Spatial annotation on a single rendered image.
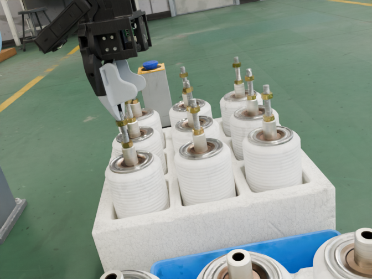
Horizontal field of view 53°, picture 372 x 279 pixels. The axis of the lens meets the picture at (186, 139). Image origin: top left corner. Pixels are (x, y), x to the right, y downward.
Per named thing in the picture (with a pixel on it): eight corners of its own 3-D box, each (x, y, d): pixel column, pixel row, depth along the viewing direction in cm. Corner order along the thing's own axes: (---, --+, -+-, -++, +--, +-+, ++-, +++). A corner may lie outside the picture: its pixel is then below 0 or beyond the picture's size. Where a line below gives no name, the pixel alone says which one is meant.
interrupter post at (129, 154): (135, 159, 64) (130, 141, 63) (141, 163, 62) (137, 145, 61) (122, 164, 63) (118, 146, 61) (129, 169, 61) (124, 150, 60)
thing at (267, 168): (276, 202, 76) (269, 120, 68) (315, 223, 68) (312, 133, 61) (241, 224, 71) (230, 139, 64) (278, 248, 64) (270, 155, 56)
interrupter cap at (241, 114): (252, 105, 78) (252, 102, 78) (280, 111, 72) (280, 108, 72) (226, 117, 74) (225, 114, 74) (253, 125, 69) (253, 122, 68)
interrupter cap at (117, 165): (141, 149, 67) (140, 146, 67) (162, 161, 61) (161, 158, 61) (103, 165, 64) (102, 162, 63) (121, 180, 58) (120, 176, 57)
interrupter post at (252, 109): (253, 111, 75) (251, 96, 74) (262, 113, 73) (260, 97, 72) (244, 115, 74) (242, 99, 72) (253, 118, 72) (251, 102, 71)
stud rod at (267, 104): (269, 127, 62) (265, 83, 59) (273, 128, 62) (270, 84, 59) (265, 129, 62) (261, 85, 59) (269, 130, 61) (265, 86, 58)
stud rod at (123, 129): (126, 156, 61) (115, 113, 58) (127, 153, 62) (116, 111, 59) (132, 155, 61) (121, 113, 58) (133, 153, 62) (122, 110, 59)
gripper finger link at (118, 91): (140, 124, 55) (127, 62, 51) (104, 127, 56) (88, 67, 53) (147, 117, 58) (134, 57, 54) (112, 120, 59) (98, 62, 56)
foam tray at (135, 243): (118, 315, 65) (91, 233, 58) (130, 196, 101) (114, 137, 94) (336, 274, 65) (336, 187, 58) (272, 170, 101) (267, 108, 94)
